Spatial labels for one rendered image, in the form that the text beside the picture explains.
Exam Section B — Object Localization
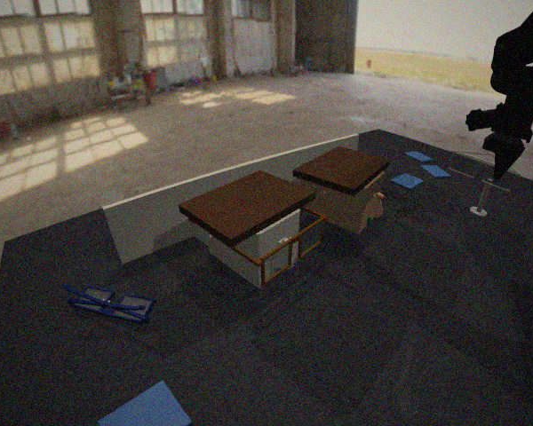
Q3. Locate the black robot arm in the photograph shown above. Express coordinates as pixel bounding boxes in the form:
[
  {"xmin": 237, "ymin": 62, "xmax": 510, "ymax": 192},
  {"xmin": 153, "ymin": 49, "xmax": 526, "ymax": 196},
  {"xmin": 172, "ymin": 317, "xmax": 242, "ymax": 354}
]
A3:
[{"xmin": 465, "ymin": 12, "xmax": 533, "ymax": 132}]

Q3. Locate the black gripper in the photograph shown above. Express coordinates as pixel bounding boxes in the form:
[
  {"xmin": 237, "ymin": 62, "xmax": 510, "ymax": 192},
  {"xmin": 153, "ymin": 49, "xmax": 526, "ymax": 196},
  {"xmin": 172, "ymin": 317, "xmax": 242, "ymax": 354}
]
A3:
[{"xmin": 482, "ymin": 98, "xmax": 533, "ymax": 180}]

